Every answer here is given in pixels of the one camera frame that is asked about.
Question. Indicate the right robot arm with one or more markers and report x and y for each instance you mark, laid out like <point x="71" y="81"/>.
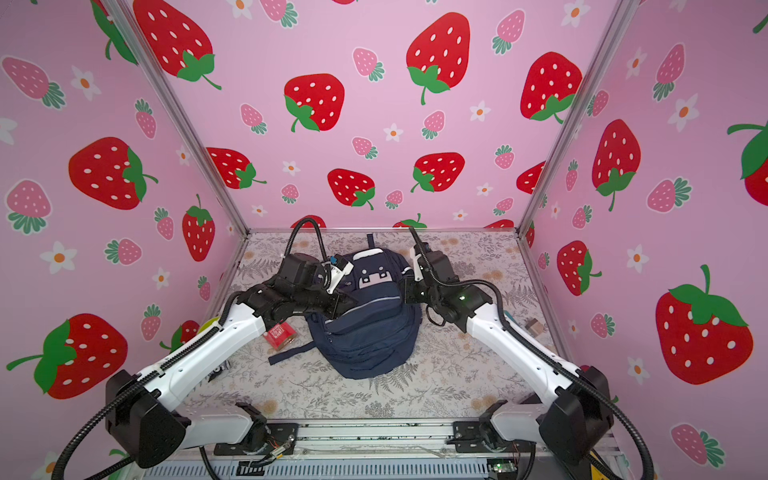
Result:
<point x="575" y="410"/>

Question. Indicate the small black wrapped candy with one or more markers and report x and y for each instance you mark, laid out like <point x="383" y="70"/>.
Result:
<point x="220" y="369"/>

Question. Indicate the small eraser block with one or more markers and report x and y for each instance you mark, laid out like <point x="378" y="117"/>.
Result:
<point x="535" y="327"/>

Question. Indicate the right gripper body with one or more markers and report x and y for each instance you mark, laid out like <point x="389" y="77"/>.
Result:
<point x="416" y="291"/>

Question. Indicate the navy blue student backpack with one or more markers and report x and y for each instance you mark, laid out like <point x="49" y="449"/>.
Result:
<point x="379" y="333"/>

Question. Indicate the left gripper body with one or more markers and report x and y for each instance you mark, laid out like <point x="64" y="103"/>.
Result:
<point x="317" y="300"/>

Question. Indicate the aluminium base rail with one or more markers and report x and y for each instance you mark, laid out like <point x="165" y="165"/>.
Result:
<point x="368" y="449"/>

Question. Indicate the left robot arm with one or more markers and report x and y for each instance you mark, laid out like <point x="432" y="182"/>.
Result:
<point x="141" y="409"/>

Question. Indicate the red card pack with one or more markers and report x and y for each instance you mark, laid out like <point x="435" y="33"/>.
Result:
<point x="279" y="336"/>

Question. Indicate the green bowl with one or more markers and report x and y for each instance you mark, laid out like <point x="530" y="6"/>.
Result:
<point x="208" y="324"/>

